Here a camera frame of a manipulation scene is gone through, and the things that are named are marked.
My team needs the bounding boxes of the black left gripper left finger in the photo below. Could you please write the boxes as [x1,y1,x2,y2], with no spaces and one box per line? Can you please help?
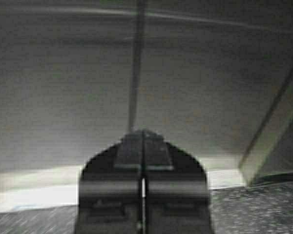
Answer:
[74,131,143,234]

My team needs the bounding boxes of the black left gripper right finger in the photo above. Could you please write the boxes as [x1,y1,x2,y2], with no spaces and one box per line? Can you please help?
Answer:
[143,130,214,234]

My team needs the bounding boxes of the stainless steel elevator door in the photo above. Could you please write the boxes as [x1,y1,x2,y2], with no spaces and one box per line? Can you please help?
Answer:
[0,0,293,212]

